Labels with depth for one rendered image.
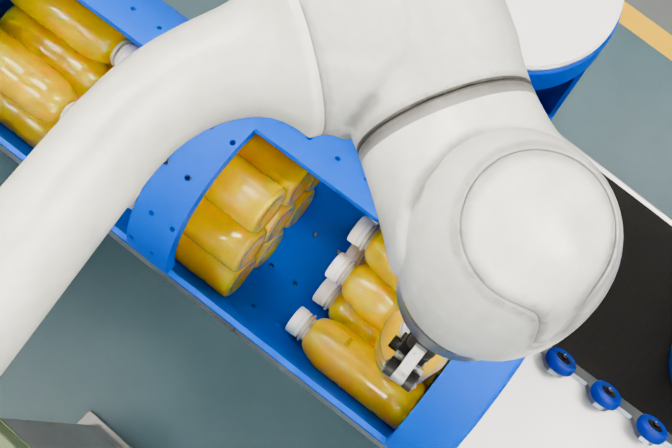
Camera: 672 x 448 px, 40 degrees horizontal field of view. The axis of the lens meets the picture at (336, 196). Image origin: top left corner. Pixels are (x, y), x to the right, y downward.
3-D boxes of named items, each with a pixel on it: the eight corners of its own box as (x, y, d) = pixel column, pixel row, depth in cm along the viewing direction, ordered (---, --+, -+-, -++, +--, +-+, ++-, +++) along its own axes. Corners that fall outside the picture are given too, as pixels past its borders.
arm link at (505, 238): (597, 333, 54) (514, 130, 57) (706, 291, 39) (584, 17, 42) (423, 394, 52) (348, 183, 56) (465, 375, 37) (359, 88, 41)
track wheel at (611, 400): (613, 417, 125) (623, 407, 124) (586, 397, 126) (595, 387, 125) (616, 402, 129) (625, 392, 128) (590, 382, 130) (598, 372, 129)
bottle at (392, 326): (361, 360, 100) (368, 341, 83) (398, 309, 102) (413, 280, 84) (413, 399, 99) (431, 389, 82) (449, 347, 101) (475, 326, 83)
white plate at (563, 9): (398, -37, 136) (398, -33, 137) (520, 104, 130) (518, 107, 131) (541, -136, 140) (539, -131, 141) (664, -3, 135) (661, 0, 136)
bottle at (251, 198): (246, 237, 111) (132, 151, 114) (263, 232, 118) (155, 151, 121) (278, 191, 110) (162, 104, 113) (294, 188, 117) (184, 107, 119)
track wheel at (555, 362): (568, 383, 126) (576, 373, 125) (540, 363, 127) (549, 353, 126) (572, 369, 130) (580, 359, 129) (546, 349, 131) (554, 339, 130)
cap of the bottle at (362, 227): (377, 223, 119) (366, 214, 119) (373, 223, 115) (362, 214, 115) (360, 247, 119) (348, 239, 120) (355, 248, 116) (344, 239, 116)
